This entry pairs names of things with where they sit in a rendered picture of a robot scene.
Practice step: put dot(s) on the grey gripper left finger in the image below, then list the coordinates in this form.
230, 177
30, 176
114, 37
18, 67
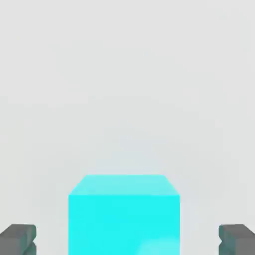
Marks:
17, 240

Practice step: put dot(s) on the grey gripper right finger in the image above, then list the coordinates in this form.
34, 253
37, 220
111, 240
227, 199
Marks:
238, 240

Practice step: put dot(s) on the small cyan cube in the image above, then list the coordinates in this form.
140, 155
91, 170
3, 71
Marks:
123, 219

